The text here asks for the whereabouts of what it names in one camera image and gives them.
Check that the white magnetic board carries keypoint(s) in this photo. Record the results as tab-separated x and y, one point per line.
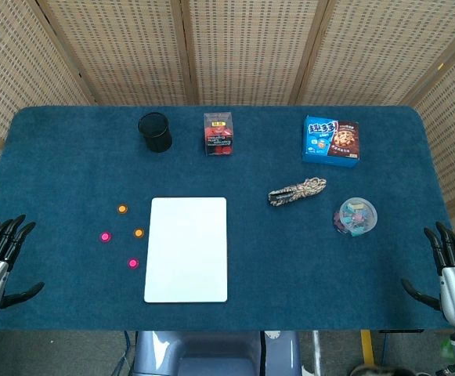
186	250

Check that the clear box of red capsules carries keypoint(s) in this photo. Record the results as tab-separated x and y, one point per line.
218	135

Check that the black mesh pen holder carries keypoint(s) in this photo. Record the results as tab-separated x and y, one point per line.
156	135

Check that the blue cookie box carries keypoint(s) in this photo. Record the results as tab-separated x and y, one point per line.
331	143

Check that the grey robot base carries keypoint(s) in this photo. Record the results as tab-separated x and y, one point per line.
196	354

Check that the blue felt table mat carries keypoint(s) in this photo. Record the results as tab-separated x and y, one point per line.
274	274

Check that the pink round magnet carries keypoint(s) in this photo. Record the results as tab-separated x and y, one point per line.
105	237
133	263

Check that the clear jar of binder clips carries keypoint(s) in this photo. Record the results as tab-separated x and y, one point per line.
355	217

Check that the woven folding screen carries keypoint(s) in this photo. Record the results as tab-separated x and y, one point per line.
250	47

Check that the orange round magnet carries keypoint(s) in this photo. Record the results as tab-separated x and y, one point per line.
122	208
138	233

